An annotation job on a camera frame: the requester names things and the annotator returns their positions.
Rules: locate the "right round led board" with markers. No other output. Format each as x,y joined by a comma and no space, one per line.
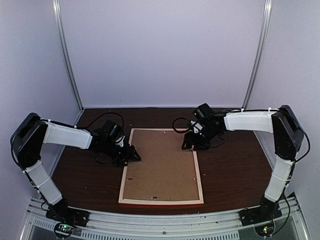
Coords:
264,230

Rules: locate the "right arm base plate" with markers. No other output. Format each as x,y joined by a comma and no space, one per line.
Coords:
252,216

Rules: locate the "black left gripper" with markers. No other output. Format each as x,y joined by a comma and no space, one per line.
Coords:
126,157

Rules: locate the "left aluminium corner post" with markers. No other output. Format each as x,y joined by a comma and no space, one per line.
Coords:
65,53

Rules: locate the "aluminium front rail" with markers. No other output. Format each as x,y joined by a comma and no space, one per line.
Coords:
224,225

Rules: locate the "red wooden picture frame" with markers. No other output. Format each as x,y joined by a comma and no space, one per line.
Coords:
197,175

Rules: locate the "round led board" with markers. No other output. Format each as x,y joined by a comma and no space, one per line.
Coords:
264,230
63,230

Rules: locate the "right aluminium corner post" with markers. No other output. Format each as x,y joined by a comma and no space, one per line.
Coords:
263,35

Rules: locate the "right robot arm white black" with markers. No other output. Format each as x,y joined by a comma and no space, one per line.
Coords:
281,122

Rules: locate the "aluminium corner post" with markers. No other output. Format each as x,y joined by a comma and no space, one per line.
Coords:
65,53
263,35

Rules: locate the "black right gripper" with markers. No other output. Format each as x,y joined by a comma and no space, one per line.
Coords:
197,146

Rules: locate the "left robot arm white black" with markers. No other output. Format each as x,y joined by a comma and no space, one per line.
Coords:
35,136

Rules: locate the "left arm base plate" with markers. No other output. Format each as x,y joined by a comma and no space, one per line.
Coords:
70,216

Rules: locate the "left round led board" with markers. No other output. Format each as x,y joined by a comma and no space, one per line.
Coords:
63,230

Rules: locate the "brown backing board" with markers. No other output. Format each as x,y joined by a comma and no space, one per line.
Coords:
160,165

